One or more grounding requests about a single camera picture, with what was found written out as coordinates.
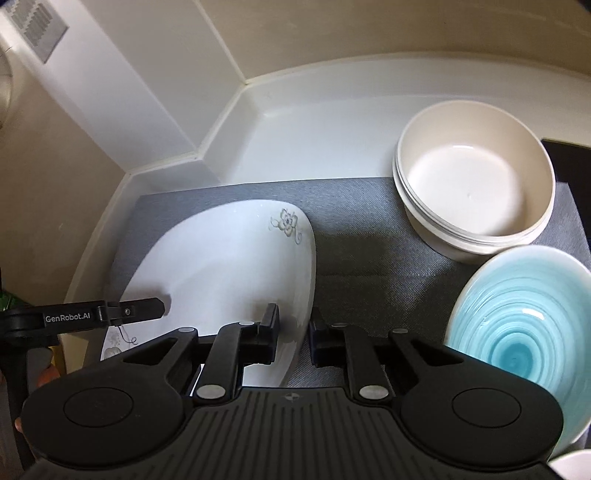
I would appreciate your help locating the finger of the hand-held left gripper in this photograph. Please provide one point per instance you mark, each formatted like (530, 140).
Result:
(138, 308)

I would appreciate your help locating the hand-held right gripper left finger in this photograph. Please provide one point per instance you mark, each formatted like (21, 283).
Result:
(275, 325)

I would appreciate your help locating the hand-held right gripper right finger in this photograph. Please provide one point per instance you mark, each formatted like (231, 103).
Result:
(316, 334)

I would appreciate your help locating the white floral plate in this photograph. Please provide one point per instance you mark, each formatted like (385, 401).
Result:
(221, 267)

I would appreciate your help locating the blue swirl plate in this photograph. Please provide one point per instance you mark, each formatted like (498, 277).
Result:
(517, 341)

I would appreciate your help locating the white bowl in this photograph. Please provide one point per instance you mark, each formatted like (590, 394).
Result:
(575, 468)

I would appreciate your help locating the person's left hand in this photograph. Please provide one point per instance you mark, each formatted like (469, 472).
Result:
(48, 377)

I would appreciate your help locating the green object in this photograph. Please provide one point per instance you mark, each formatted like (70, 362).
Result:
(7, 302)

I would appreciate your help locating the grey mat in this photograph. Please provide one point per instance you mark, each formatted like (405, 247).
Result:
(369, 277)

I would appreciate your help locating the vent grille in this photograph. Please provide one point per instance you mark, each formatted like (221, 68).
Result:
(37, 23)

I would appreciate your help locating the black gas stove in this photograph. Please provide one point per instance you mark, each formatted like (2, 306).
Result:
(572, 161)

